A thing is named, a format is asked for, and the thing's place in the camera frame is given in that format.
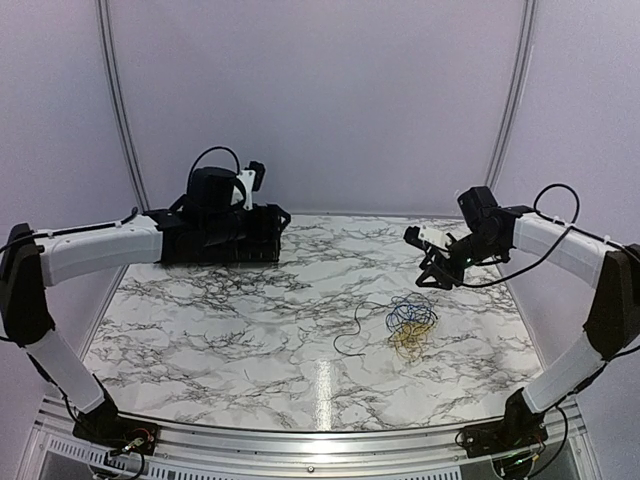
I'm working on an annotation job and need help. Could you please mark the right aluminium corner post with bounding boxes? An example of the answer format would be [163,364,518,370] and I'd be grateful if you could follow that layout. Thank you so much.
[485,0,538,189]

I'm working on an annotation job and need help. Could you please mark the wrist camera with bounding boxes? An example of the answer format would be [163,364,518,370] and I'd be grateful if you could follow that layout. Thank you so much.
[403,225,448,250]
[237,161,266,211]

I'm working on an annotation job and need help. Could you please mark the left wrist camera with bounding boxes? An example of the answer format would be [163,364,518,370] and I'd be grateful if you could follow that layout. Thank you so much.
[237,161,266,211]

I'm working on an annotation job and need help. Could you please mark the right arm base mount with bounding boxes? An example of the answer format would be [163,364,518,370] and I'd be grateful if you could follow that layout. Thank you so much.
[454,419,548,458]

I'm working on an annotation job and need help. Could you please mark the aluminium corner post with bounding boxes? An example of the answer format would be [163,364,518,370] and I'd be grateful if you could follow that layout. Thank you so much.
[485,0,538,189]
[95,0,150,210]

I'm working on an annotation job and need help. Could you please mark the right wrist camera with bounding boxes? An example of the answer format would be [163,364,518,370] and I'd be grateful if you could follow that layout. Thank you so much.
[403,225,448,250]

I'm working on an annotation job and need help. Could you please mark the left aluminium corner post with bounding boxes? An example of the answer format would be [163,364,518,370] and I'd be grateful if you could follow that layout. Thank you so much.
[95,0,150,210]

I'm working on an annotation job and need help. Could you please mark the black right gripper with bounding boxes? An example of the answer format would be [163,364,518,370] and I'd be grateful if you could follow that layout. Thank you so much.
[416,229,505,290]

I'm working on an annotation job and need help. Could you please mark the grey cable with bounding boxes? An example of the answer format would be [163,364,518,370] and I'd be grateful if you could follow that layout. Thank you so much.
[333,297,396,357]

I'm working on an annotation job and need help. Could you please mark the black compartment tray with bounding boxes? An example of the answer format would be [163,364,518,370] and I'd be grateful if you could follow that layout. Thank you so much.
[148,204,291,265]

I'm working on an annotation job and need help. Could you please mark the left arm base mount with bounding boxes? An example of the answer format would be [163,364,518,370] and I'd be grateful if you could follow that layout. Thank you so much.
[73,416,159,455]

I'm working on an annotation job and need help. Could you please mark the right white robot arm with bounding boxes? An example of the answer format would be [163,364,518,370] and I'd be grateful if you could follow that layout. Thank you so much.
[404,186,639,448]

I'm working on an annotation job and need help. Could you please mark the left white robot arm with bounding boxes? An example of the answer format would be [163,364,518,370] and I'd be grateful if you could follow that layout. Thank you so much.
[1,162,291,445]

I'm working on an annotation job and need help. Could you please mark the blue cable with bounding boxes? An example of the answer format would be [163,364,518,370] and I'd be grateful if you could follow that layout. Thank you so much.
[383,292,441,332]

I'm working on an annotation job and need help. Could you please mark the yellow cable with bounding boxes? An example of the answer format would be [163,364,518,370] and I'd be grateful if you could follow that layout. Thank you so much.
[388,322,440,362]

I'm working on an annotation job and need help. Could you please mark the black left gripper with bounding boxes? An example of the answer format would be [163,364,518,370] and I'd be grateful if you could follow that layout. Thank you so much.
[203,203,292,246]

